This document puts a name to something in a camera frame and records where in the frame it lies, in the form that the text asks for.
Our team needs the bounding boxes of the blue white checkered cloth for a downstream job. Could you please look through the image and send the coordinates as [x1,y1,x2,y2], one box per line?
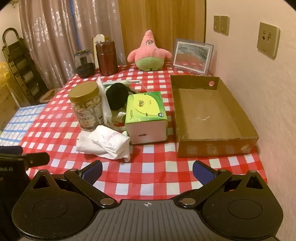
[0,104,46,146]

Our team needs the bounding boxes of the red white checkered tablecloth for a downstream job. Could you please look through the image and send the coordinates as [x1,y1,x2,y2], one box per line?
[0,63,268,203]

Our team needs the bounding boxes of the brown cardboard tray box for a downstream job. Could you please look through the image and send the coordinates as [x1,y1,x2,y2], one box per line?
[171,75,259,158]

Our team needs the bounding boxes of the wicker basket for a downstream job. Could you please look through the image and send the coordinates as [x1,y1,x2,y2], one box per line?
[39,88,61,104]

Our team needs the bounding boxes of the clear plastic bag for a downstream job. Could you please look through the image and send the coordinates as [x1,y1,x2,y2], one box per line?
[96,76,147,132]

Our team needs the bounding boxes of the snack jar with gold lid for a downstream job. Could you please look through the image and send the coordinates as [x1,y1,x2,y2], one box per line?
[68,82,104,131]

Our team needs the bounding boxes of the green tissue box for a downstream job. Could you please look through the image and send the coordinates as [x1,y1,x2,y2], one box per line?
[125,91,168,145]

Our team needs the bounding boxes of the glass jar with black base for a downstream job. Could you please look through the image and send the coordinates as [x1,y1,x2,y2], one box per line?
[74,49,95,78]

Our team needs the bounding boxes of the clear framed picture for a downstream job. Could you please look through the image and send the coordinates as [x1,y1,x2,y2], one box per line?
[171,38,214,75]

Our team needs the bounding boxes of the grey sheer curtain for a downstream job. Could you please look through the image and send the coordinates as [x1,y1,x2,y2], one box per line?
[18,0,126,89]

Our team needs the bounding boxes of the brown cylindrical canister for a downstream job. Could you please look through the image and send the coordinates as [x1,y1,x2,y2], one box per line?
[96,40,118,76]

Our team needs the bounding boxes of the pink Patrick star plush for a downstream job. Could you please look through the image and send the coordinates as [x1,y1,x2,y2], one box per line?
[127,30,172,72]

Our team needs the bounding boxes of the white wooden holder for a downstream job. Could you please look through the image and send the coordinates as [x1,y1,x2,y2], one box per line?
[93,34,109,68]

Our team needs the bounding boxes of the brown curtain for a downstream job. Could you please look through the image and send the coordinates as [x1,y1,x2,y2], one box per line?
[118,0,206,56]

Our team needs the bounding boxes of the wall socket plate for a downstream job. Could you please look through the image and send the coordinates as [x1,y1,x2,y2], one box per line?
[257,22,280,59]

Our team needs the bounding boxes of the double wall switch plate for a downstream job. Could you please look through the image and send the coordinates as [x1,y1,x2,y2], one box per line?
[213,16,230,36]

